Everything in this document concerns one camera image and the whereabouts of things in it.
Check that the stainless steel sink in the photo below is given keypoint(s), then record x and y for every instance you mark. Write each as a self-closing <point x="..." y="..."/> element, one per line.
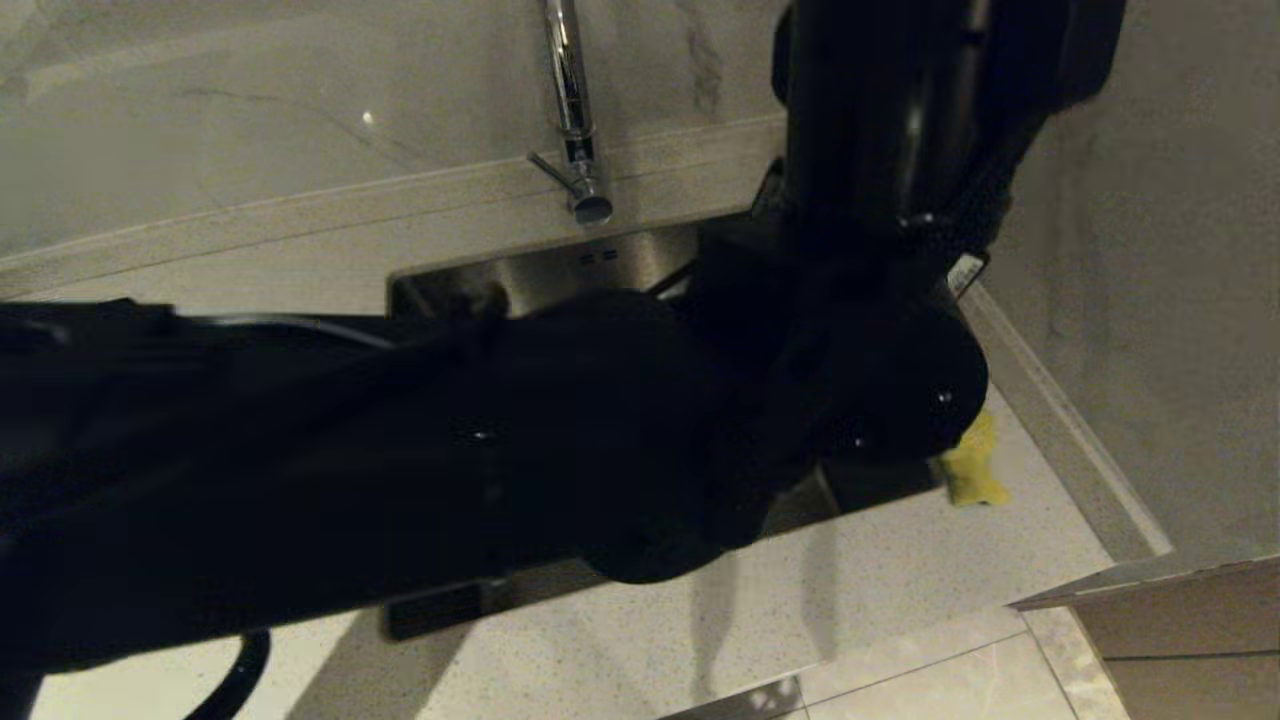
<point x="560" y="270"/>

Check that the yellow green sponge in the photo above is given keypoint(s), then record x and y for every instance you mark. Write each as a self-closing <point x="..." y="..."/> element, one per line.
<point x="975" y="470"/>

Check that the chrome faucet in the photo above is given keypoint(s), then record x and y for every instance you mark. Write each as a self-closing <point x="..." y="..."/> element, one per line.
<point x="572" y="110"/>

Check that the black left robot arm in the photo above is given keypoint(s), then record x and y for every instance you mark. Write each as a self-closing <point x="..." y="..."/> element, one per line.
<point x="500" y="450"/>

